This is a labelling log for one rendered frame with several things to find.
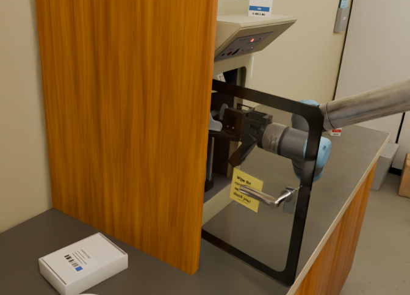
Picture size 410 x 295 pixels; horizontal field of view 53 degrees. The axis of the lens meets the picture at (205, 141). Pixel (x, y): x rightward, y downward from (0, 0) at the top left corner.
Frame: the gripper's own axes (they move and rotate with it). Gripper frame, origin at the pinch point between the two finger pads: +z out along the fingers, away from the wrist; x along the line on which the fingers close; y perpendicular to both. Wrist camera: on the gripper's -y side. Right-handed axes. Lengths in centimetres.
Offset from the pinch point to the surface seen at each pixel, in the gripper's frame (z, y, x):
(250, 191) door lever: -28.1, 0.4, 25.9
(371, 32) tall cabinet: 14, 1, -293
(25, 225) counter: 30, -29, 36
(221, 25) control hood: -12.8, 29.2, 18.1
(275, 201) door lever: -33.7, 0.9, 26.7
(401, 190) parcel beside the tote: -48, -114, -255
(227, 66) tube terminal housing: -6.1, 16.9, 0.4
